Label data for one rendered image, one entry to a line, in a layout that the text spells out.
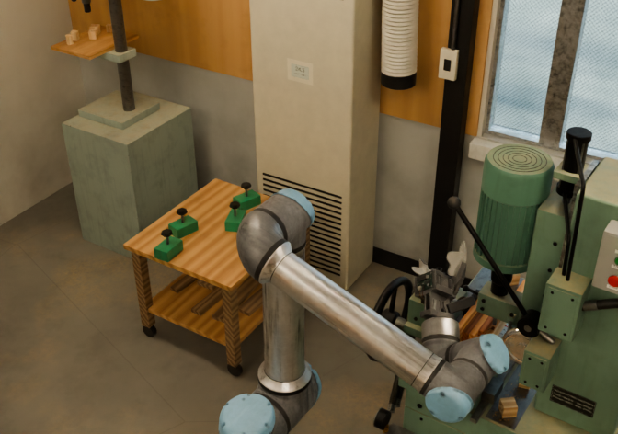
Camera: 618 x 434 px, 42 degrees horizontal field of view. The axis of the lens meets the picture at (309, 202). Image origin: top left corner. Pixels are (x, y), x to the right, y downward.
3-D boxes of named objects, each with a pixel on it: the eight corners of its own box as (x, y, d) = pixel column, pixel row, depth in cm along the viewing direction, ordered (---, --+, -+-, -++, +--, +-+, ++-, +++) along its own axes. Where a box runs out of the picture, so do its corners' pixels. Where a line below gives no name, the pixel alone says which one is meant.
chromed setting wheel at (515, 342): (501, 352, 226) (507, 318, 220) (544, 370, 220) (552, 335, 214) (497, 359, 224) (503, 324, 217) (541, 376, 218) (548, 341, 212)
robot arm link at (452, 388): (219, 223, 183) (474, 408, 164) (252, 199, 191) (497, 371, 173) (209, 258, 190) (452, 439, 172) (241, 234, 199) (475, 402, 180)
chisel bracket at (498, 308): (484, 302, 240) (487, 279, 236) (530, 319, 234) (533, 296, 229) (474, 315, 235) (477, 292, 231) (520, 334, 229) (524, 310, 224)
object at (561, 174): (559, 181, 209) (570, 121, 200) (590, 189, 205) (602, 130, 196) (548, 195, 203) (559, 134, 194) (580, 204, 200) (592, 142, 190)
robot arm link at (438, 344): (473, 392, 187) (440, 399, 194) (470, 339, 193) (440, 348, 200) (445, 382, 182) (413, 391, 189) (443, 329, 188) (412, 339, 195)
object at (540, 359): (530, 363, 222) (536, 330, 216) (555, 373, 219) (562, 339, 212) (517, 383, 216) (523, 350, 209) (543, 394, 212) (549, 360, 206)
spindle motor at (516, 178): (487, 232, 235) (500, 136, 218) (546, 251, 226) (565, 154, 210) (462, 261, 222) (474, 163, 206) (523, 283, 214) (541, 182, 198)
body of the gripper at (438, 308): (436, 266, 197) (437, 312, 191) (460, 276, 202) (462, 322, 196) (413, 274, 202) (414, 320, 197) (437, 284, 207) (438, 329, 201)
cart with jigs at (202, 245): (222, 266, 421) (213, 157, 386) (315, 302, 395) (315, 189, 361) (136, 338, 373) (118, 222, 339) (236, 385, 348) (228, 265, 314)
